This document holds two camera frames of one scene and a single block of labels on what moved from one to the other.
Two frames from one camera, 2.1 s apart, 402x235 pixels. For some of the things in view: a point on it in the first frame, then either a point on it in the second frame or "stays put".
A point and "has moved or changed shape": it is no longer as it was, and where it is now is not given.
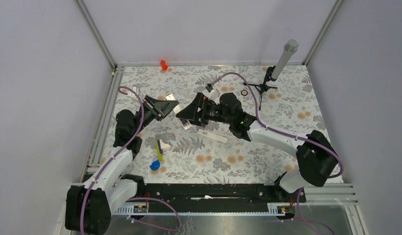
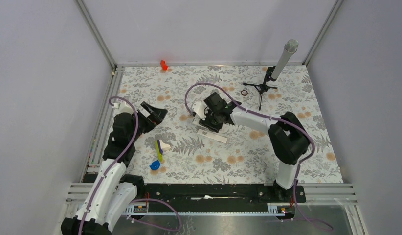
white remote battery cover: x=212 y=135 stays put
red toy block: x=164 y=66 stays put
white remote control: x=185 y=122 has moved or changed shape
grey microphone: x=290 y=47 stays put
